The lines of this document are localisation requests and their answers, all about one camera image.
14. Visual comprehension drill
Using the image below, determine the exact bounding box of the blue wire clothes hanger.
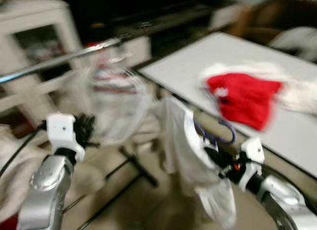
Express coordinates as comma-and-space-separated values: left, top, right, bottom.
192, 119, 237, 146

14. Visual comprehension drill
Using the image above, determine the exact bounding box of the white shirt green black print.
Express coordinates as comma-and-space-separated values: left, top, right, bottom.
161, 96, 238, 230

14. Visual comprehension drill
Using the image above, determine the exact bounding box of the red clothes hanger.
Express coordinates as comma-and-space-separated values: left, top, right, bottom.
84, 41, 139, 94

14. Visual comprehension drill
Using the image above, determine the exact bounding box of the light grey jacket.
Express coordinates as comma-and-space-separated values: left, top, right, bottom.
69, 47, 154, 146

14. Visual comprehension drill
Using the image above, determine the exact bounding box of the red shirt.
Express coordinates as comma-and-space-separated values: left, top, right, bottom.
206, 73, 283, 132

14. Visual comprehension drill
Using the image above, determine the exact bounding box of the white garment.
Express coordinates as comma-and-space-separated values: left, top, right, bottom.
0, 125, 105, 221
201, 62, 317, 117

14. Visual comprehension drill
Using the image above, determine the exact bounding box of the white glass door cabinet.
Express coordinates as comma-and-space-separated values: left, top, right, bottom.
0, 0, 82, 127

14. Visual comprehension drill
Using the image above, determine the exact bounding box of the black cabinet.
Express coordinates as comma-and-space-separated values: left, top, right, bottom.
54, 0, 233, 62

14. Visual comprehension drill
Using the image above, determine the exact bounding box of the brown armchair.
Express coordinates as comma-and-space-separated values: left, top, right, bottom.
233, 0, 317, 47

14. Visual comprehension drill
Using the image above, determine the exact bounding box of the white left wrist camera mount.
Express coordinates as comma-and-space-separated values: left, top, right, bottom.
46, 113, 86, 162

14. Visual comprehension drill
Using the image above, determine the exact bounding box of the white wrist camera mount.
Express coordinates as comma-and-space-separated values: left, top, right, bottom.
240, 137, 265, 184
46, 113, 86, 162

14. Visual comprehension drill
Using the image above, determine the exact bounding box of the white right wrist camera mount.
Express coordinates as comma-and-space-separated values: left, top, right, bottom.
240, 137, 265, 184

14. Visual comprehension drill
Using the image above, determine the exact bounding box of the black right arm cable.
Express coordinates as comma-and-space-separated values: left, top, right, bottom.
253, 161, 317, 216

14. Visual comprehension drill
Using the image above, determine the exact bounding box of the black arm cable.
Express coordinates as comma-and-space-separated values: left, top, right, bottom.
253, 161, 317, 216
0, 122, 48, 179

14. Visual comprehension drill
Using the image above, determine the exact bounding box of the black clothes rack frame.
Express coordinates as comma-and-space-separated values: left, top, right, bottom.
74, 146, 159, 230

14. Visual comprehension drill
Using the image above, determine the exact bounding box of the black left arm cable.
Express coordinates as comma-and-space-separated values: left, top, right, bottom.
0, 122, 48, 179

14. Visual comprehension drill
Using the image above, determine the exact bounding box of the chrome clothes rail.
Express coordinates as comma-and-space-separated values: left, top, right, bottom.
0, 36, 129, 85

